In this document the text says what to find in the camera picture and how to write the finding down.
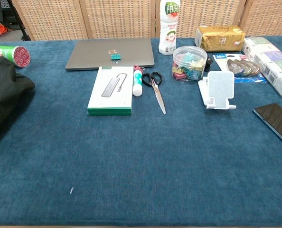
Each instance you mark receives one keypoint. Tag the red binder clip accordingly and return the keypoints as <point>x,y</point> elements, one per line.
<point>137,67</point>

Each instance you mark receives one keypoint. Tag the black tripod stand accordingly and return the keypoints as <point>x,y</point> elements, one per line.
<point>20,23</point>

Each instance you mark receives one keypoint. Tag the white green glue stick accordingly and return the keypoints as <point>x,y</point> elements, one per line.
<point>137,82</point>

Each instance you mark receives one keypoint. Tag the small black object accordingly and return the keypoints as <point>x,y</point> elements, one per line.
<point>208,64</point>

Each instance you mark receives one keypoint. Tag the black smartphone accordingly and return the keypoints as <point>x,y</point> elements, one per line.
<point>277,121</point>

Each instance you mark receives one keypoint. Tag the green chips can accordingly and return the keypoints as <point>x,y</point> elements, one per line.
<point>5,53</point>

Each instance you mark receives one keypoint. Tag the white green adapter box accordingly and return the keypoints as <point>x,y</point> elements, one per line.
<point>110,99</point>

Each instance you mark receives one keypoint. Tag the correction tape blister pack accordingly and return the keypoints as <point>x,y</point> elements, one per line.
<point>243,67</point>

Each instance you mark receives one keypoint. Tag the blue table cloth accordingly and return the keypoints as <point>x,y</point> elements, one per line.
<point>141,166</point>

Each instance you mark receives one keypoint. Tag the white phone stand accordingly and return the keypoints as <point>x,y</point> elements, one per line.
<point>220,89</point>

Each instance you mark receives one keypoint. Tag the wicker folding screen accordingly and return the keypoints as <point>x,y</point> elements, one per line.
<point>117,19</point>

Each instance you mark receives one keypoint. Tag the teal binder clip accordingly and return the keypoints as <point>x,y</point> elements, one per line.
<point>115,57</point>

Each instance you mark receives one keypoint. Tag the clear jar of binder clips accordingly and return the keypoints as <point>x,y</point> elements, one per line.
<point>189,61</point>

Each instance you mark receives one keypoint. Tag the white pocket tissue multipack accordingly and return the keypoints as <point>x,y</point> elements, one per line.
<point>271,64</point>

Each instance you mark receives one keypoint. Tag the small white scrap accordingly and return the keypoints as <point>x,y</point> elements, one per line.
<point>71,190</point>

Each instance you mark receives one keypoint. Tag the black fabric bag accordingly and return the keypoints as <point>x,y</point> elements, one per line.
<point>3,95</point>

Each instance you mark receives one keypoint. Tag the gold tissue pack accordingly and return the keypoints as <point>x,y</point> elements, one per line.
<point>220,39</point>

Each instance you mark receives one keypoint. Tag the white drink bottle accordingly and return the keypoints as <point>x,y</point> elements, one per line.
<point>168,35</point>

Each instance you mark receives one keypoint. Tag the grey laptop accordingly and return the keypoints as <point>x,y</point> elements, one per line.
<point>93,53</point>

